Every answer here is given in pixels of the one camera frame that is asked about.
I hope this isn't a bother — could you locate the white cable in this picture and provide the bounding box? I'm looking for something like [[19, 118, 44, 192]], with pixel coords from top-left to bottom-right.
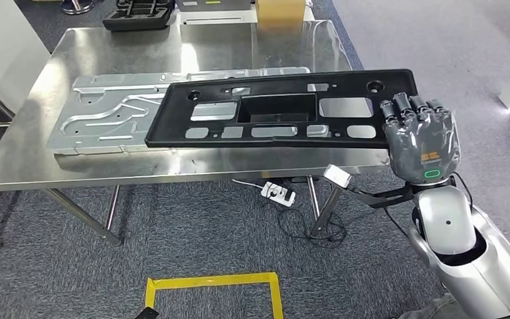
[[232, 178, 265, 191]]

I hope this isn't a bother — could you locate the white power strip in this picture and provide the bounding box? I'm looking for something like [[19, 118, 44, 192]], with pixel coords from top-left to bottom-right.
[[260, 181, 296, 207]]

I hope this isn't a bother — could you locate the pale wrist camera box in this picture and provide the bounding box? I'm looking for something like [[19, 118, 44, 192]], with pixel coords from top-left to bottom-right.
[[323, 163, 353, 189]]

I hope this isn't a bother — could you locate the white table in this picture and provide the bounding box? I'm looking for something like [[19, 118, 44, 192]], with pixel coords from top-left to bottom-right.
[[176, 0, 317, 27]]

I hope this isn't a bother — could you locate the white cabinet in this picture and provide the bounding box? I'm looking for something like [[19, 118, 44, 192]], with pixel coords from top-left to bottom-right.
[[0, 0, 51, 106]]

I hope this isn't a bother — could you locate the cardboard box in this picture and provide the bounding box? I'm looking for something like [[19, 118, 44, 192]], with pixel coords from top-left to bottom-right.
[[254, 0, 306, 31]]

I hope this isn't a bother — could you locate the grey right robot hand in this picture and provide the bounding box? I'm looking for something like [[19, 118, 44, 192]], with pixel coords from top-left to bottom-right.
[[379, 92, 462, 185]]

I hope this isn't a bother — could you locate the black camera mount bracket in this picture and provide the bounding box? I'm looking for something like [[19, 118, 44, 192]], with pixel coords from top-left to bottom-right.
[[347, 181, 415, 209]]

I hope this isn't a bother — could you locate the stainless steel workbench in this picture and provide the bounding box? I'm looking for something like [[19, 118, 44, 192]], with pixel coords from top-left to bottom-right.
[[0, 19, 391, 250]]

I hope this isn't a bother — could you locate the black foam case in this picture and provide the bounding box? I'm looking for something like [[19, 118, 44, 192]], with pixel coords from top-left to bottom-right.
[[102, 0, 176, 32]]

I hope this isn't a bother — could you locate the long black plastic part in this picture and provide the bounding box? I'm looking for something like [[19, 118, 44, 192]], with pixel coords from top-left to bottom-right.
[[143, 68, 418, 150]]

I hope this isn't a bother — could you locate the stamped metal panel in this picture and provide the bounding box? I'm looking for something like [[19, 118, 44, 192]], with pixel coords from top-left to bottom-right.
[[46, 66, 311, 156]]

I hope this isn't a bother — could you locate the chrome stanchion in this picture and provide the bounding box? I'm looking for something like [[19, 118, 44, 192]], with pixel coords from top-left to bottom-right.
[[60, 0, 94, 15]]

